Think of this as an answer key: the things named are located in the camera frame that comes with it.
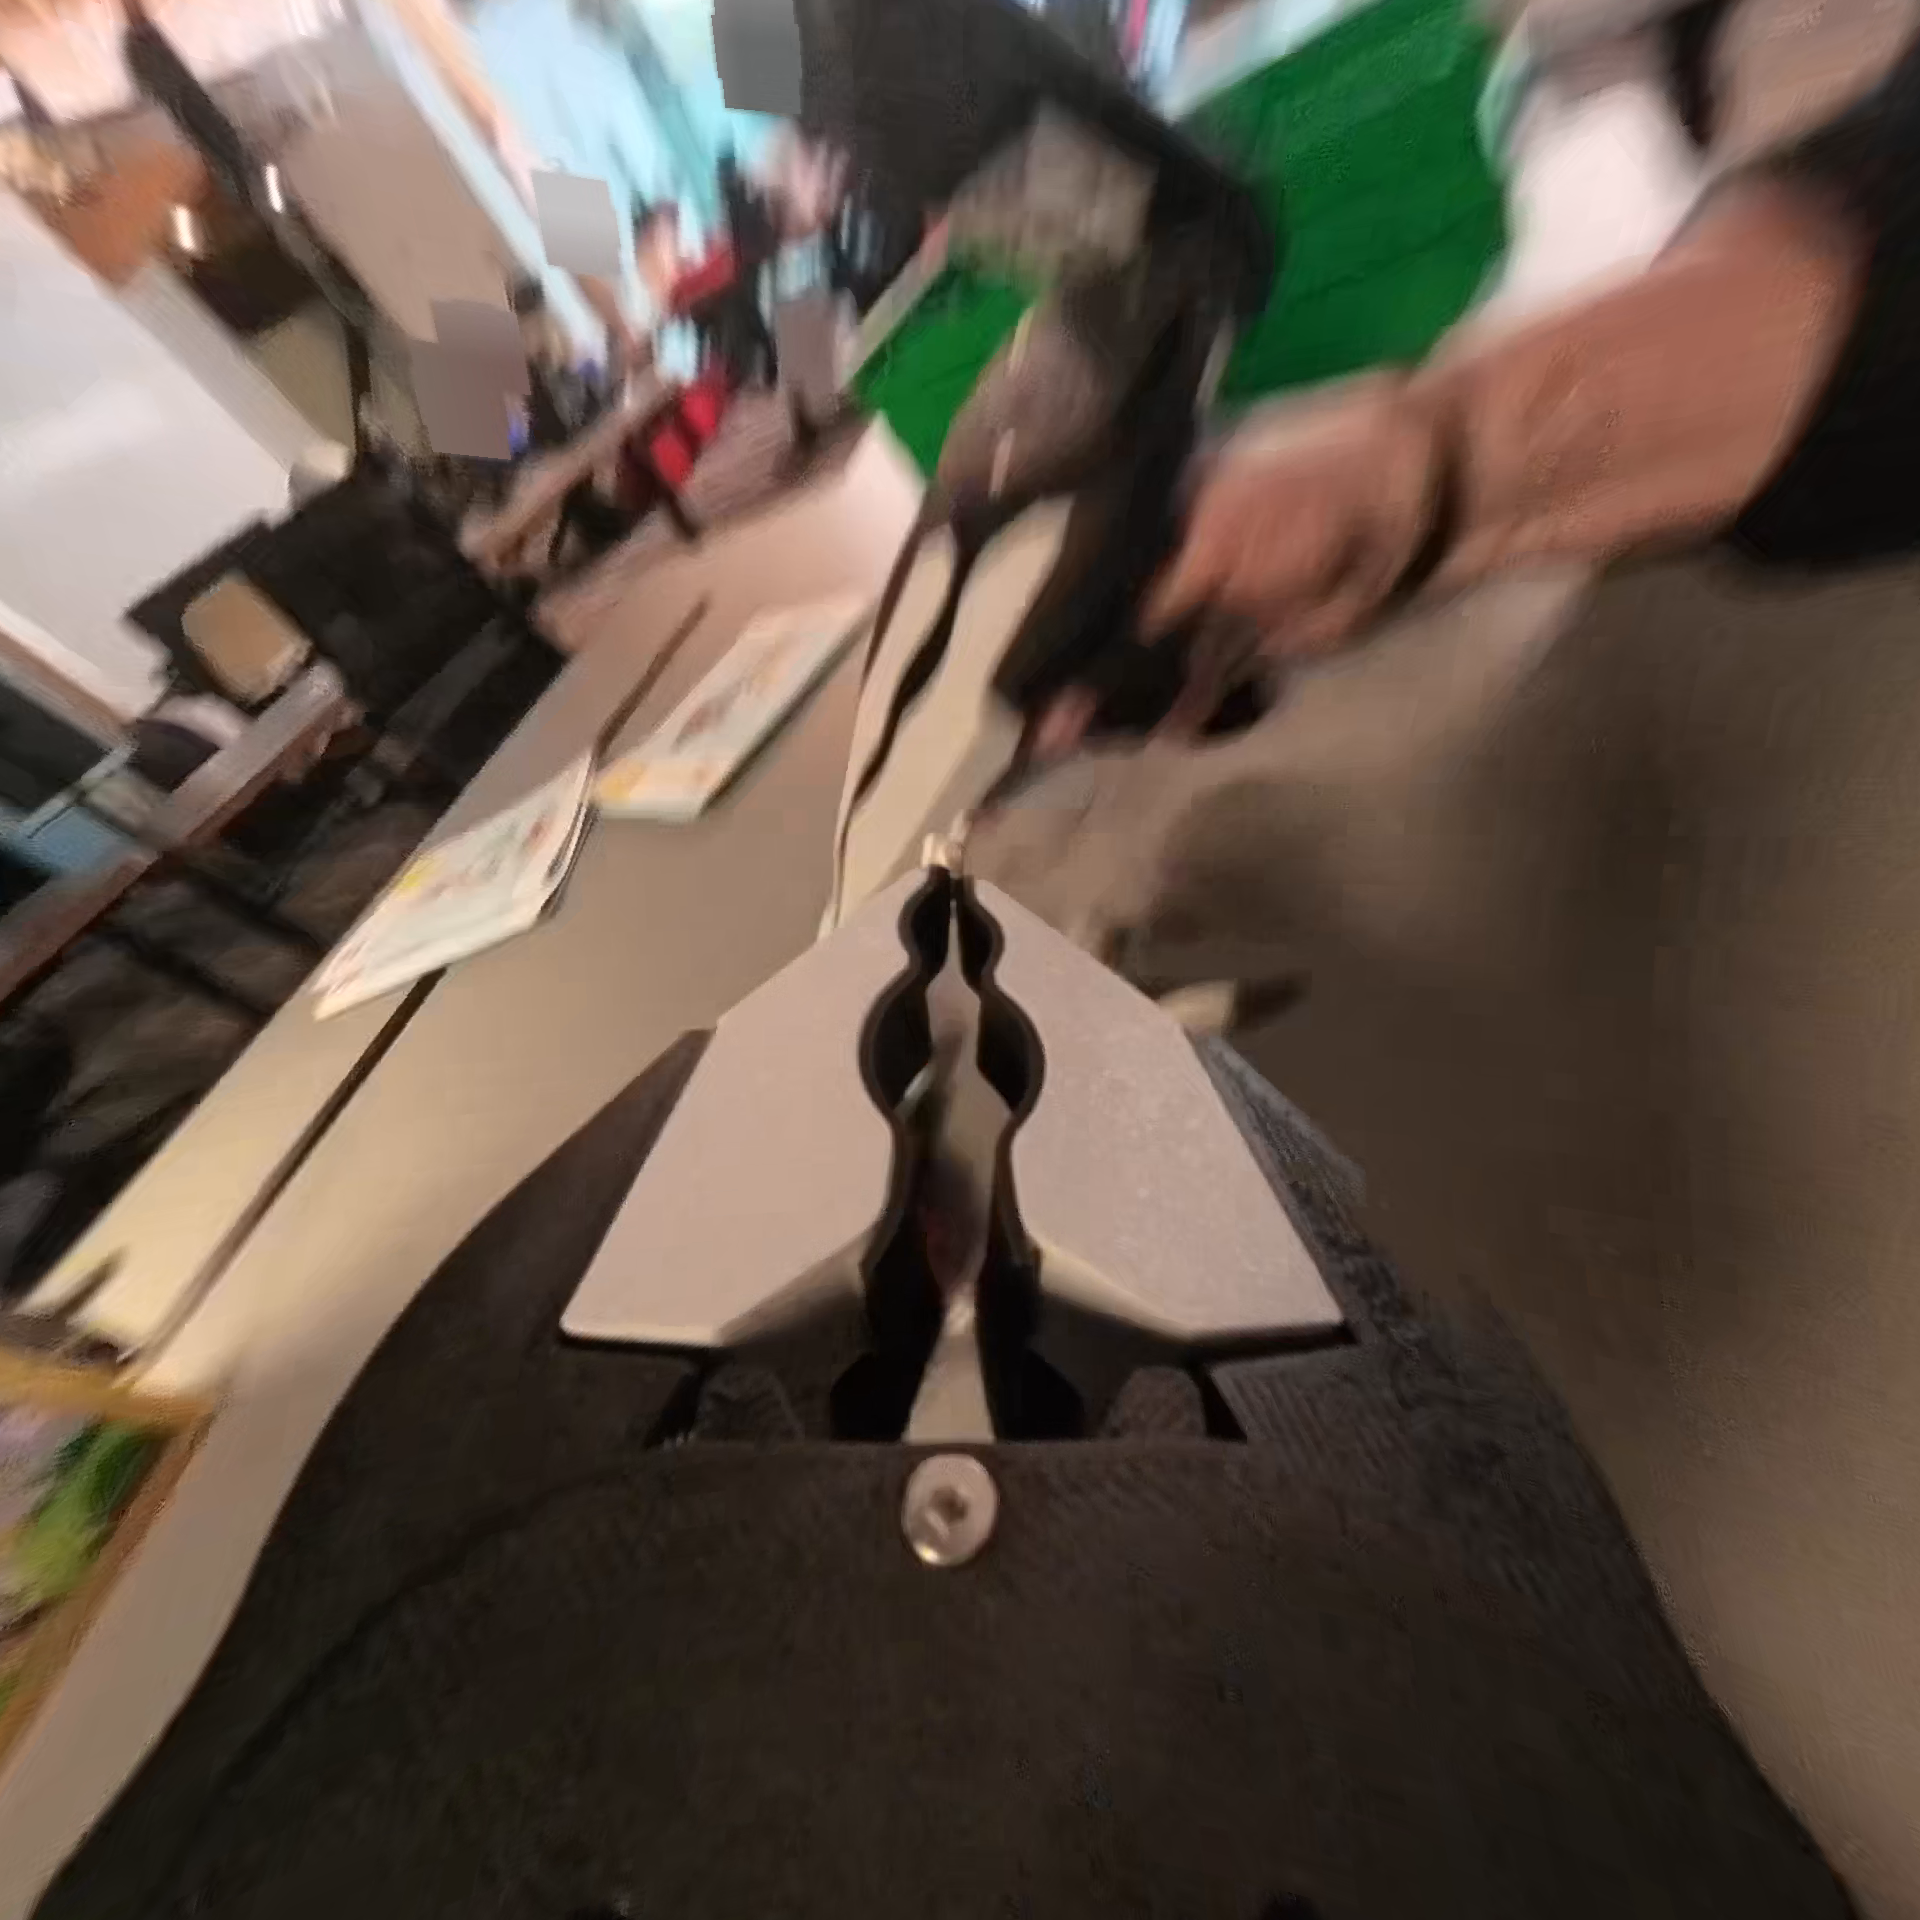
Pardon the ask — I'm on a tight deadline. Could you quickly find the wooden framed picture board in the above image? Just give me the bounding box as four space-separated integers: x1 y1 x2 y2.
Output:
0 1321 215 1736

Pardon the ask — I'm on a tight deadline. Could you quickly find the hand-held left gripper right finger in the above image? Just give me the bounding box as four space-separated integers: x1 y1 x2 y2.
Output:
955 878 1343 1433

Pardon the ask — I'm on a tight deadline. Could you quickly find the person's right hand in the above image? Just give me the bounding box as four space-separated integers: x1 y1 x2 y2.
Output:
1152 380 1482 713

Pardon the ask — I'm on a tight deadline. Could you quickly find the black chair with tan back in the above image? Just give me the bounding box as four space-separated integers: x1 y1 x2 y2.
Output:
125 480 572 790

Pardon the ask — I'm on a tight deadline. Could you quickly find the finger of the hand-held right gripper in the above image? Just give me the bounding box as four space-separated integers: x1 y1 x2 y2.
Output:
825 510 943 936

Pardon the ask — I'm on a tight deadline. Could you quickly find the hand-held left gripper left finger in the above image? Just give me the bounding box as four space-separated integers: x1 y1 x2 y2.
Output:
563 870 962 1443

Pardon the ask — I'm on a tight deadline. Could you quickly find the green plastic bin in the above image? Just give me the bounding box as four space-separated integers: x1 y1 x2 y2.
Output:
852 0 1519 471

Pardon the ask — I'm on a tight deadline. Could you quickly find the person's right forearm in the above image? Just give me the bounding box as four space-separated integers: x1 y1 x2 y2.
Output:
1407 194 1876 564

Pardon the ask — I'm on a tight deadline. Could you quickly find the yellow-cornered instruction booklet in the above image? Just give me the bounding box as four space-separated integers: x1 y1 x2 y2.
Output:
590 600 875 824

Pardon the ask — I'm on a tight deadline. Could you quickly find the wooden table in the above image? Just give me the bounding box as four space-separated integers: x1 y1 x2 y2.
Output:
0 667 365 994

